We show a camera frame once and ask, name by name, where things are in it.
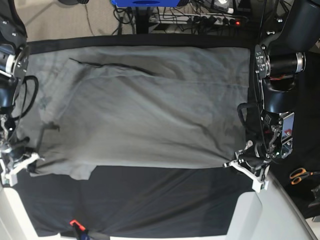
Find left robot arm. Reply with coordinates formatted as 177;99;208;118
224;0;320;193

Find white power strip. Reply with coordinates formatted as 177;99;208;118
149;13;249;27

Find black metal stand pole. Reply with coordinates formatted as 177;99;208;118
134;7;154;35

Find orange handled scissors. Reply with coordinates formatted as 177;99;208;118
289;167;320;185

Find white table frame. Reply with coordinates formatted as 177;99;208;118
225;173;317;240
0;185;39;240

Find grey T-shirt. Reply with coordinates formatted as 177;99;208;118
16;46;250;180

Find white table frame left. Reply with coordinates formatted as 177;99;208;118
0;185;39;240

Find black device right edge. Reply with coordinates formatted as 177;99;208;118
308;185;320;208

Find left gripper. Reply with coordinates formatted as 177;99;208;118
223;109;295;193

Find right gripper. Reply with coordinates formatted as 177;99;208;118
0;113;45;187

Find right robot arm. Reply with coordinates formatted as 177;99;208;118
0;0;41;187

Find white table frame right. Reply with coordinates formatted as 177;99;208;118
225;173;317;240

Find blue plastic box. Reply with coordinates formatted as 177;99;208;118
111;0;180;8

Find black table cloth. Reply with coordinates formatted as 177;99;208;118
0;34;320;238

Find red blue clamp front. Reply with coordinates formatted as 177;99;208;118
69;219;111;240

